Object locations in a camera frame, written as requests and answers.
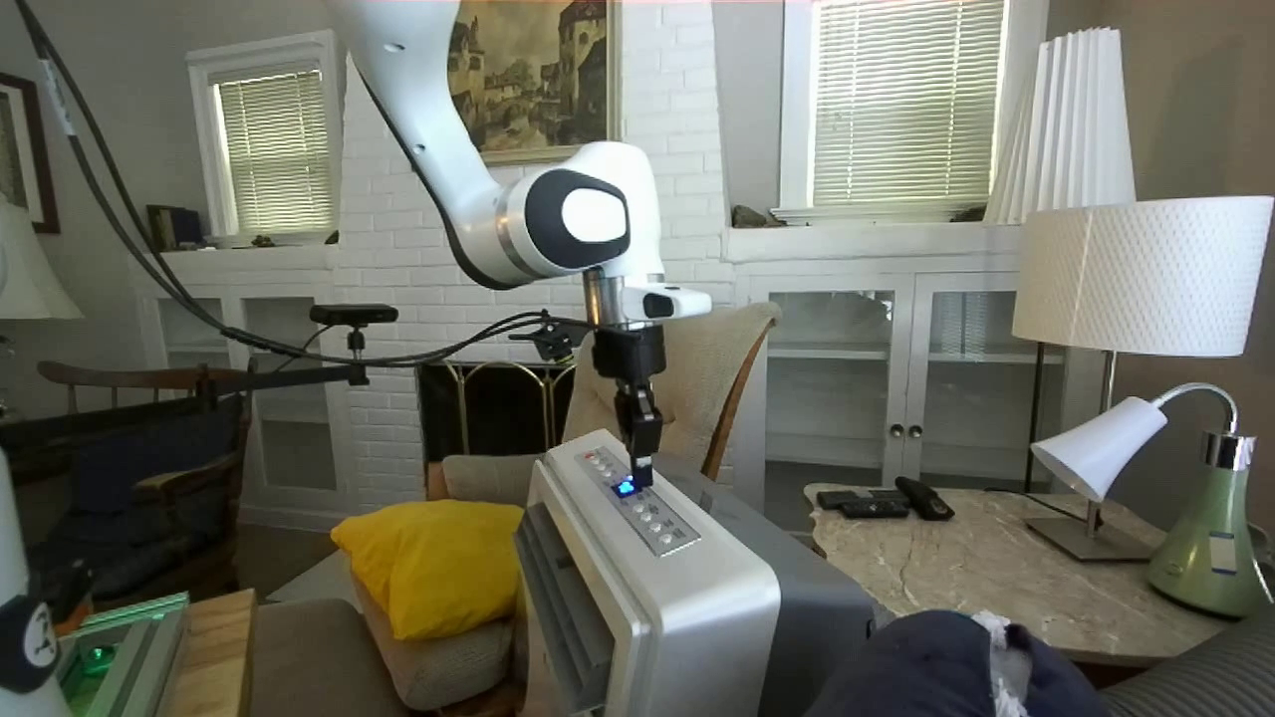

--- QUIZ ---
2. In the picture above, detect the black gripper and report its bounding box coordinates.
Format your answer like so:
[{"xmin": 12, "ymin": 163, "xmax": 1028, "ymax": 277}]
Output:
[{"xmin": 590, "ymin": 318, "xmax": 671, "ymax": 493}]

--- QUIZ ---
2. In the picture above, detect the white portable air conditioner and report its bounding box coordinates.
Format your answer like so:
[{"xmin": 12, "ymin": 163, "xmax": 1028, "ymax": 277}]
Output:
[{"xmin": 514, "ymin": 428, "xmax": 883, "ymax": 717}]

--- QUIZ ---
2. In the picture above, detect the black gold fireplace screen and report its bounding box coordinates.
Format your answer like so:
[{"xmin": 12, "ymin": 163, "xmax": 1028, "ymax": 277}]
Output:
[{"xmin": 416, "ymin": 350, "xmax": 578, "ymax": 468}]

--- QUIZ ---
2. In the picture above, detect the black remote control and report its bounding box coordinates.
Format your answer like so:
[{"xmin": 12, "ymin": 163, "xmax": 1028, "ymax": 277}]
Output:
[
  {"xmin": 813, "ymin": 487, "xmax": 874, "ymax": 517},
  {"xmin": 892, "ymin": 473, "xmax": 959, "ymax": 528},
  {"xmin": 838, "ymin": 491, "xmax": 918, "ymax": 521}
]

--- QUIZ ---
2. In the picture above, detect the white glass door cabinet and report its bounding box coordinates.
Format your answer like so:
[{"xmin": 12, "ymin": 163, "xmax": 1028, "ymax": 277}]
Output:
[
  {"xmin": 721, "ymin": 218, "xmax": 1113, "ymax": 534},
  {"xmin": 130, "ymin": 240, "xmax": 349, "ymax": 534}
]

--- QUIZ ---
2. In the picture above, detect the yellow cushion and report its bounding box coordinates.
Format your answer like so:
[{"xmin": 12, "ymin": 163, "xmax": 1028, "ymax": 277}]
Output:
[{"xmin": 328, "ymin": 497, "xmax": 531, "ymax": 646}]

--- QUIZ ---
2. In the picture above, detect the marble top side table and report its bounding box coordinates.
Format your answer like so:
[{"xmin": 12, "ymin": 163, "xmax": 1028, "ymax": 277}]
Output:
[{"xmin": 801, "ymin": 480, "xmax": 1271, "ymax": 670}]

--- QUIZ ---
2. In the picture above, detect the framed landscape painting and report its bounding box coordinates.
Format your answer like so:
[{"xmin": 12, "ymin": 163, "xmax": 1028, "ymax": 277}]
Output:
[{"xmin": 447, "ymin": 0, "xmax": 625, "ymax": 171}]

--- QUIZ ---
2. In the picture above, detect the navy blue blanket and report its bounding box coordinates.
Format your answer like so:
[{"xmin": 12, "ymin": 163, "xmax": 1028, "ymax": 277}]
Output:
[{"xmin": 806, "ymin": 607, "xmax": 1113, "ymax": 717}]

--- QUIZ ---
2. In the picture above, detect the window with white blinds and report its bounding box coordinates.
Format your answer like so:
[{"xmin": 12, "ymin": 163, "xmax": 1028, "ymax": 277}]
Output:
[
  {"xmin": 777, "ymin": 0, "xmax": 1052, "ymax": 222},
  {"xmin": 183, "ymin": 32, "xmax": 349, "ymax": 253}
]

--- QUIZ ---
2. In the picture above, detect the white knotted blanket tie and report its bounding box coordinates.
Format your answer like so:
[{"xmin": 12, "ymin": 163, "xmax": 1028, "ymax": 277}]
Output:
[{"xmin": 972, "ymin": 610, "xmax": 1035, "ymax": 717}]

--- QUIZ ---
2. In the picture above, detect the light wooden table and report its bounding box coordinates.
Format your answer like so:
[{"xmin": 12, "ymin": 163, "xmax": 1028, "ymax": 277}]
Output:
[{"xmin": 158, "ymin": 586, "xmax": 258, "ymax": 717}]

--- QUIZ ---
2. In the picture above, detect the small dark shelf object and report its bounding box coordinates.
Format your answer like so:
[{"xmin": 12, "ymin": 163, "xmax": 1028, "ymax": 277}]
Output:
[{"xmin": 143, "ymin": 201, "xmax": 212, "ymax": 256}]

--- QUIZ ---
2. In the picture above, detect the dark wooden settee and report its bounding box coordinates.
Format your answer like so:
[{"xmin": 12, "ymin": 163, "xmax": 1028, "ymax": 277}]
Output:
[{"xmin": 0, "ymin": 356, "xmax": 254, "ymax": 607}]

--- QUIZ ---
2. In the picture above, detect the floor lamp pleated white shade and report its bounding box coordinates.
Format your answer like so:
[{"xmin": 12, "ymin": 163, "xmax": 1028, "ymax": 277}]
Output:
[{"xmin": 983, "ymin": 26, "xmax": 1139, "ymax": 497}]

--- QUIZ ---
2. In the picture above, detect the table lamp white drum shade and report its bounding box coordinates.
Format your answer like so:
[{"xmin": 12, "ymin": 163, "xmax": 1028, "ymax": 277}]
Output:
[{"xmin": 1008, "ymin": 192, "xmax": 1275, "ymax": 568}]

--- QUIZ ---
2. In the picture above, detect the green lit electronic box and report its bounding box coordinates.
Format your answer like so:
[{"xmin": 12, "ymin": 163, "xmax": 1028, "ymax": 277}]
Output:
[{"xmin": 52, "ymin": 590, "xmax": 194, "ymax": 717}]

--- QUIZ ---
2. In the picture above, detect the green desk lamp white shade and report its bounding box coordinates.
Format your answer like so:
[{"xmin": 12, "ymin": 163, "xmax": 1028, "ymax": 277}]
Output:
[{"xmin": 1028, "ymin": 379, "xmax": 1275, "ymax": 625}]

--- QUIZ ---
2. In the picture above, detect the white conical lampshade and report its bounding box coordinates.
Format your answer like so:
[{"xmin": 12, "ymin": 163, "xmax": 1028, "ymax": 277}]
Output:
[{"xmin": 0, "ymin": 194, "xmax": 89, "ymax": 322}]

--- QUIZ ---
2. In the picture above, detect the black stereo camera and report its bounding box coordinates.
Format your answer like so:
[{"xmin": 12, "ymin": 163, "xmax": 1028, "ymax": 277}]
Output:
[{"xmin": 308, "ymin": 301, "xmax": 402, "ymax": 330}]

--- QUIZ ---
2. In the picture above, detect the black camera stand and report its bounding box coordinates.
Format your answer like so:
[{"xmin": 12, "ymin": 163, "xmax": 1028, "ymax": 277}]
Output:
[{"xmin": 194, "ymin": 322, "xmax": 373, "ymax": 398}]

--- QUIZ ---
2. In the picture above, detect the white cylindrical post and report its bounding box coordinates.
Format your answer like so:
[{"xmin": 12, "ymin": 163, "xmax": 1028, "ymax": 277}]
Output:
[{"xmin": 0, "ymin": 436, "xmax": 73, "ymax": 717}]

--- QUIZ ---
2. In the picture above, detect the dark framed wall picture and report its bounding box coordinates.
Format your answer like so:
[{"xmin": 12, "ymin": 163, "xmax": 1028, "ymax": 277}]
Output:
[{"xmin": 0, "ymin": 71, "xmax": 65, "ymax": 240}]

